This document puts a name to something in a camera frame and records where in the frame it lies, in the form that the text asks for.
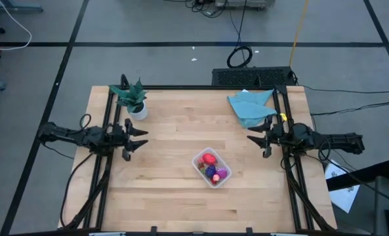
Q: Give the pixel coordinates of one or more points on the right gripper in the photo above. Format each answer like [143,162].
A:
[279,137]

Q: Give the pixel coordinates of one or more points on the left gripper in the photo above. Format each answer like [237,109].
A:
[120,139]

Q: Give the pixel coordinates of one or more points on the magenta white striped ball fruit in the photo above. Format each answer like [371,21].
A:
[222,172]

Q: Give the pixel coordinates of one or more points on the large red round fruit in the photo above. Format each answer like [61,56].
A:
[209,159]

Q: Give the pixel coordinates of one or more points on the purple blackberry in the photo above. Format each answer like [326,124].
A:
[210,171]

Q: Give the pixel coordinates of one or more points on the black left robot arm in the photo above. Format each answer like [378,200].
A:
[66,134]

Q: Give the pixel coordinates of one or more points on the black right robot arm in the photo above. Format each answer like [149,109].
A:
[338,142]

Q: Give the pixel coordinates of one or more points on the clear plastic tupperware container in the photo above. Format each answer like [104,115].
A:
[194,161]

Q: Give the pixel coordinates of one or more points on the green plant in white pot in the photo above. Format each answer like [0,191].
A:
[141,114]

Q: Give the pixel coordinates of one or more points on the yellow tag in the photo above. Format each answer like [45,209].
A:
[283,116]

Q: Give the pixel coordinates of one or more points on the light blue cloth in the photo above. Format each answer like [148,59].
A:
[246,108]

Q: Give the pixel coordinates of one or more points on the white paper sheet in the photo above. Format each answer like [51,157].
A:
[341,196]

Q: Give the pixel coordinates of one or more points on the black beam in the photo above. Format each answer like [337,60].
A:
[358,177]

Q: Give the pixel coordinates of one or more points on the grey equipment base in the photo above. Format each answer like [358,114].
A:
[243,3]

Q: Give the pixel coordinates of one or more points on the black aluminium table frame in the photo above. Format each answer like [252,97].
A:
[197,87]

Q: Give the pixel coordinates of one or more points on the black table edge bracket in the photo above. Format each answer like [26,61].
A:
[153,230]
[249,231]

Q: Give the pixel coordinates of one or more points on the silver metal bracket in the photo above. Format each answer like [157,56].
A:
[289,234]
[107,234]

